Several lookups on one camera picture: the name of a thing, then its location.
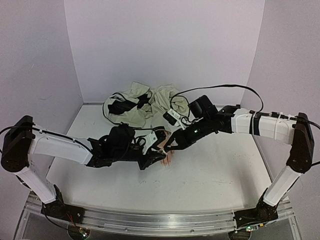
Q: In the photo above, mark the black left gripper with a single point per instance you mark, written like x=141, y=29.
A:
x=152, y=156

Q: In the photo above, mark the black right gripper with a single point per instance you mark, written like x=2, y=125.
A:
x=176, y=136

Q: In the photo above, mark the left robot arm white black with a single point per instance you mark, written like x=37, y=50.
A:
x=25, y=139

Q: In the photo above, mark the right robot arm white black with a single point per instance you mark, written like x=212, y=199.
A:
x=287, y=129

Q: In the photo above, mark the mannequin hand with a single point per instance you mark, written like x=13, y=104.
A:
x=168, y=155

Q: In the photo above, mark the beige jacket with black lining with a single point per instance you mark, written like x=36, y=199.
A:
x=143, y=107

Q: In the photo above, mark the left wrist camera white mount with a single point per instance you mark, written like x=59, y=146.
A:
x=150, y=139

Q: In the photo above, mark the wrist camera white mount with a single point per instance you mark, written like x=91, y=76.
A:
x=150, y=139
x=175, y=120

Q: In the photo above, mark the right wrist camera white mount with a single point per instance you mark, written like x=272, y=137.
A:
x=175, y=120

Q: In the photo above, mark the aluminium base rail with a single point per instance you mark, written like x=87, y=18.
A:
x=157, y=224

